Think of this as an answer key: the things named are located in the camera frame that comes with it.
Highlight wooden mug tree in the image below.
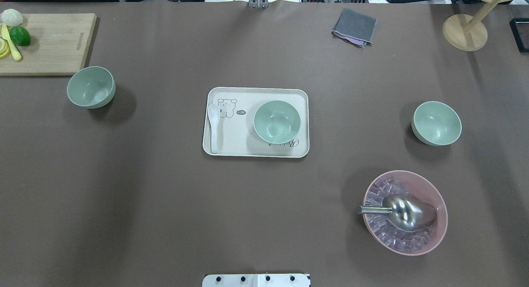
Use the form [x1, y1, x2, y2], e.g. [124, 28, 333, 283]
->
[442, 0, 513, 52]

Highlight yellow plastic knife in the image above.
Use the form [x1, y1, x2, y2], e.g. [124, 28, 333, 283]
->
[1, 24, 21, 61]

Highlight metal scoop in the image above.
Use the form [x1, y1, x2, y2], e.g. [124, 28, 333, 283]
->
[357, 194, 437, 232]

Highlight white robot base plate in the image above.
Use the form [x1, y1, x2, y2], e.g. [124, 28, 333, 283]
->
[202, 273, 311, 287]

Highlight white ceramic spoon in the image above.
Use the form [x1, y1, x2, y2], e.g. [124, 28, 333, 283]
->
[207, 103, 220, 153]

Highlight lemon slice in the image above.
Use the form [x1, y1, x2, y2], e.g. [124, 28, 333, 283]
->
[0, 38, 11, 59]

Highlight white garlic bulb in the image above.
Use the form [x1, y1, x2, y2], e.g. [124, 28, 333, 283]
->
[1, 9, 24, 27]

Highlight green bowl on tray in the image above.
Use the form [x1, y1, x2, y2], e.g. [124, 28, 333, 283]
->
[253, 100, 302, 144]

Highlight grey folded cloth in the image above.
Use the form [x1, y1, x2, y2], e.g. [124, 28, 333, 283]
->
[331, 9, 378, 48]

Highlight wooden cutting board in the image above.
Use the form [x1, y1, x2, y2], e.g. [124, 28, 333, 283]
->
[0, 13, 97, 76]

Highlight black tray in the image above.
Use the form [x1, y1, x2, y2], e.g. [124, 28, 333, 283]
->
[510, 17, 529, 52]

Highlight cream rectangular tray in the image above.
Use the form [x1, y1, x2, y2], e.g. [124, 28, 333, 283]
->
[203, 86, 310, 158]

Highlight pink bowl with ice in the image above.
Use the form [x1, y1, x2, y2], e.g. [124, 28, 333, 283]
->
[362, 170, 448, 256]

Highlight green lime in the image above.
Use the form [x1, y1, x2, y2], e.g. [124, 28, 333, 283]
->
[9, 26, 31, 46]

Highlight green bowl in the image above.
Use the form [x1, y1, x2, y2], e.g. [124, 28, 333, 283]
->
[253, 100, 302, 144]
[411, 101, 462, 146]
[67, 66, 117, 109]

